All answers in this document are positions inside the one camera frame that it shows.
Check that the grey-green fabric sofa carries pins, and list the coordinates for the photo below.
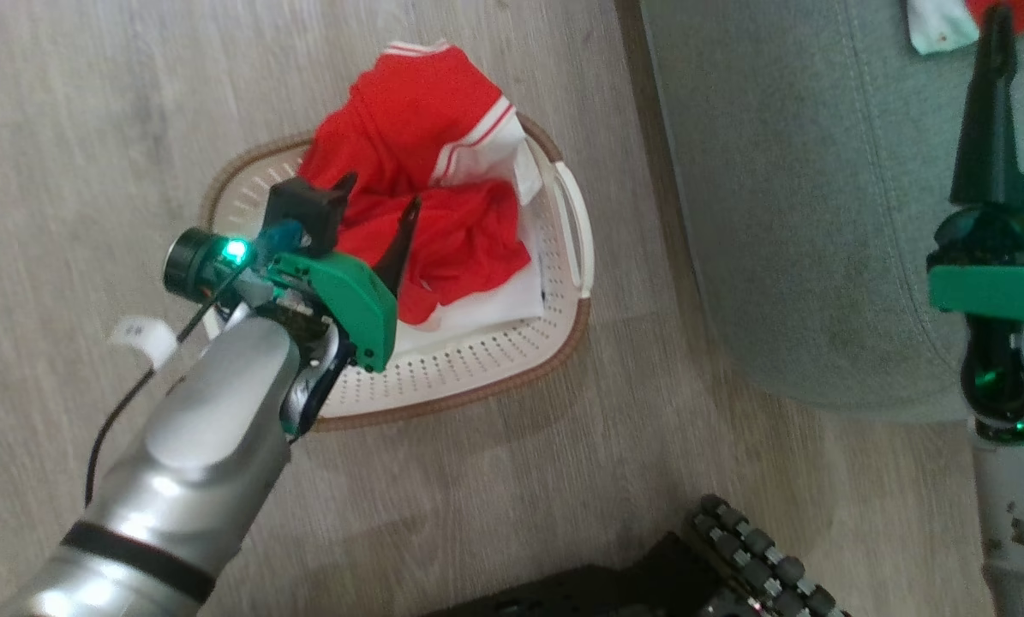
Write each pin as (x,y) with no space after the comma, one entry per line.
(777,214)

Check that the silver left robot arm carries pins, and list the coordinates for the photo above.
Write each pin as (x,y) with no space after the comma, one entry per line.
(203,446)

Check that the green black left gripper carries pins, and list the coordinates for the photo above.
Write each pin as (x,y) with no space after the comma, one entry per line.
(353,300)

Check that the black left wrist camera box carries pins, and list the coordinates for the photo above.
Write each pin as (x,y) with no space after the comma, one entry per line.
(302,210)

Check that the white brown-rimmed laundry basket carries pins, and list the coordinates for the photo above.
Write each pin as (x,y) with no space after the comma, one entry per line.
(477,368)

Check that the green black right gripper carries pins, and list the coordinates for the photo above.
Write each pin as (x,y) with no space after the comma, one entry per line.
(991,287)

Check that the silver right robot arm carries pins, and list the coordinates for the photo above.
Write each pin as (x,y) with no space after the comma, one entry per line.
(1017,531)

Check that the black roller omni wheel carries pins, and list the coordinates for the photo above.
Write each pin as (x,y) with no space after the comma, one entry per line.
(760,548)

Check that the red garment with white collar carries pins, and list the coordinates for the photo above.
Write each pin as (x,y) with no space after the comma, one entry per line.
(940,26)

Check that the red jersey with striped sleeve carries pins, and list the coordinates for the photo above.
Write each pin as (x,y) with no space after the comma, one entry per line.
(409,111)

